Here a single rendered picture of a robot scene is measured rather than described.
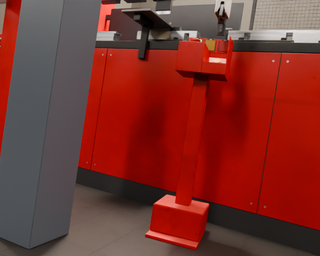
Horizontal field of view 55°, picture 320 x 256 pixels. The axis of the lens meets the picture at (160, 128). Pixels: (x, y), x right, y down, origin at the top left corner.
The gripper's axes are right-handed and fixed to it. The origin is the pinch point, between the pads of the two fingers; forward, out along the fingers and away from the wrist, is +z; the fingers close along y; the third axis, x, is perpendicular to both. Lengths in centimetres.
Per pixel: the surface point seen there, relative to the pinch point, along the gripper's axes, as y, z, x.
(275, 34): -35.2, -6.8, 20.5
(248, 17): -257, -71, -14
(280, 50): -21.4, 2.8, 23.9
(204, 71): 6.9, 17.6, -2.9
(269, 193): -14, 66, 29
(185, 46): 6.3, 8.3, -12.3
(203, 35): -98, -17, -29
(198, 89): 2.6, 24.6, -5.5
